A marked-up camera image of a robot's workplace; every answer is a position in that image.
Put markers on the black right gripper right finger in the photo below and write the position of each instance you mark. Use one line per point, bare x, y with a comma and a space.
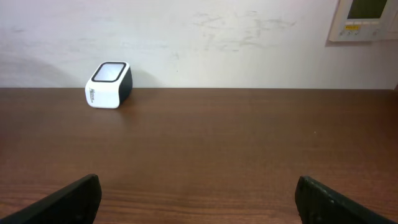
318, 204

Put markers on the white wall control panel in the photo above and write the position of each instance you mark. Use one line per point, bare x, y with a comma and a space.
364, 21

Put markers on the white black barcode scanner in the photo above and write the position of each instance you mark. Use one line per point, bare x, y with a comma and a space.
110, 85

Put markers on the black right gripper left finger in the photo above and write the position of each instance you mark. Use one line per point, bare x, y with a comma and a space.
78, 203

